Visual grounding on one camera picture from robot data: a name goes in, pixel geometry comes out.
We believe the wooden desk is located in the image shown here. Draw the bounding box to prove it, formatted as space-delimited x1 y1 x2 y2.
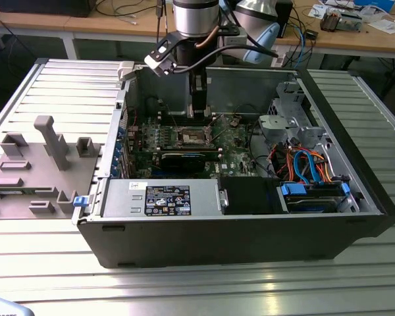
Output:
273 0 395 60
0 5 175 60

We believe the clear plastic bag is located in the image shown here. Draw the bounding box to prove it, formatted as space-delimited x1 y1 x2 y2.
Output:
370 18 395 34

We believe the silver metal box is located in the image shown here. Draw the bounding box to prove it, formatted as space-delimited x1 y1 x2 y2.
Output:
340 13 363 33

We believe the copper CPU cooler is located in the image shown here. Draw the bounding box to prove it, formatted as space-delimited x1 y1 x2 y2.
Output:
319 9 342 33

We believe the orange wire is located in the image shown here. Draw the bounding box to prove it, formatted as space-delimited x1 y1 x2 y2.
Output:
311 150 333 182

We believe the blue cardboard box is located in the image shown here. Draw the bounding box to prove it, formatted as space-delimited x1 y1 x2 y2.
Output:
354 0 395 11

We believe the black graphics card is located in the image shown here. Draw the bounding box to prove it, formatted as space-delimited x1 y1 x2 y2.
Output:
159 151 207 174

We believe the black tower box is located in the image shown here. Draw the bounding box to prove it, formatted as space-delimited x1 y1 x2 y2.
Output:
276 0 294 39

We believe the open black PC case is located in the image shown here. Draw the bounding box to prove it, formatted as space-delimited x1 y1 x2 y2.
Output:
71 61 395 269

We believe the red wire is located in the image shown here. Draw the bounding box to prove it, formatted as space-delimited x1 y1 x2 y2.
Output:
271 146 294 176

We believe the grey parts rack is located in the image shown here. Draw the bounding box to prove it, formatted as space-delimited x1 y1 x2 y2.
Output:
0 115 103 220

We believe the metal socket cover frame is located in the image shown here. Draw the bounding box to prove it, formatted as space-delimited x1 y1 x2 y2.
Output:
208 113 242 148

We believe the black drive box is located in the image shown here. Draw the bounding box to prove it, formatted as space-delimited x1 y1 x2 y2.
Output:
217 176 280 215

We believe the grey power supply unit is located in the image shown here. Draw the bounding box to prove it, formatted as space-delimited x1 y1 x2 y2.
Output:
100 178 225 218

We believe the green motherboard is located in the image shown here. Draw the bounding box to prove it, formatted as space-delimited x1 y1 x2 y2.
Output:
127 113 267 181

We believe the metal CPU socket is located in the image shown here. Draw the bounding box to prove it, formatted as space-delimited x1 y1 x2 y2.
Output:
172 126 219 149

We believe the white paper sheet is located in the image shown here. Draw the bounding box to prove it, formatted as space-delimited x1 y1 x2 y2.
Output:
307 1 329 19

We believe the silver CPU green substrate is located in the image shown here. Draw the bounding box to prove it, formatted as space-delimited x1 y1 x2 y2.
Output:
186 104 213 119

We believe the blue flat wire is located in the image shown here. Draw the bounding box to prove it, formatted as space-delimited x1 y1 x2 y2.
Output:
292 148 320 185

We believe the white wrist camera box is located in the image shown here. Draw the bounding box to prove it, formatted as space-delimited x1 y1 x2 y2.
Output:
144 48 178 78

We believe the hard disk in blue carrier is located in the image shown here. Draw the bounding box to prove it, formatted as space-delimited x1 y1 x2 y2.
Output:
280 182 350 214

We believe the white rounded device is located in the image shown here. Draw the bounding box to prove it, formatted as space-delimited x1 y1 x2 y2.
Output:
0 295 32 316

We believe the grey metal drive cage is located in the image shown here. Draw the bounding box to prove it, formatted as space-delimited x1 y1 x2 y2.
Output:
257 80 330 151

